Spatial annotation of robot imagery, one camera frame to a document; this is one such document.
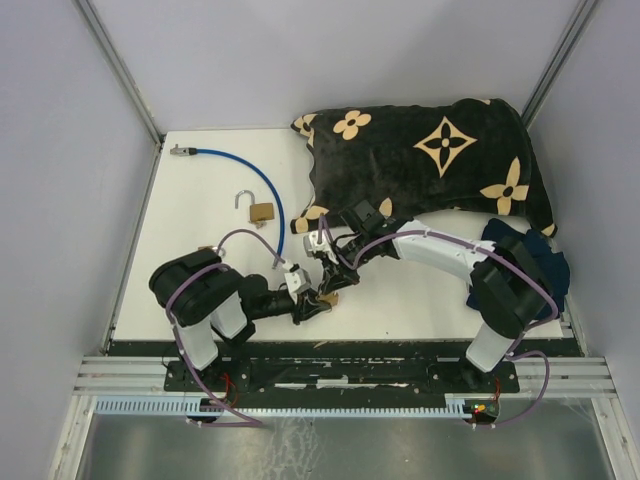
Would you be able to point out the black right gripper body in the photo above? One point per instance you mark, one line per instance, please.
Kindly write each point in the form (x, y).
(355, 277)

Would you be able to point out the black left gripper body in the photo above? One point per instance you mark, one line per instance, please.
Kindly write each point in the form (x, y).
(302, 298)

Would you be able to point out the large brass padlock with keys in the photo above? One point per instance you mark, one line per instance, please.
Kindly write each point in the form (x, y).
(332, 299)

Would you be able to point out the brass padlock with key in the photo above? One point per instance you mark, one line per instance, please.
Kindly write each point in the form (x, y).
(259, 213)

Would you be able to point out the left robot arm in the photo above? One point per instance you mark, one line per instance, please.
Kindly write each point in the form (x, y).
(205, 300)

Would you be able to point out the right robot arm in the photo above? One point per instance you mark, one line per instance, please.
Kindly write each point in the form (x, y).
(509, 287)

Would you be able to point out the black floral patterned blanket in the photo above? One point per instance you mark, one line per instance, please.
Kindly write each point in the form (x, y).
(473, 155)

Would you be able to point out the dark blue cloth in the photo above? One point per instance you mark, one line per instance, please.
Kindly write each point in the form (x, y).
(551, 267)

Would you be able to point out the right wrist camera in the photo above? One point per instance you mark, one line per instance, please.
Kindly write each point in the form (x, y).
(317, 248)

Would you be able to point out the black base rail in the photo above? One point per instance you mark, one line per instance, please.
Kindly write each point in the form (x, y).
(430, 367)

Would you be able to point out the right aluminium frame post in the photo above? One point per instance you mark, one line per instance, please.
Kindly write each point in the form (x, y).
(570, 37)

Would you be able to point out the aluminium frame post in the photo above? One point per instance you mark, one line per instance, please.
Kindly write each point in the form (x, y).
(90, 16)
(570, 37)

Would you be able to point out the left aluminium frame post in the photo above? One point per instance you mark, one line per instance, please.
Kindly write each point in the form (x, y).
(90, 16)

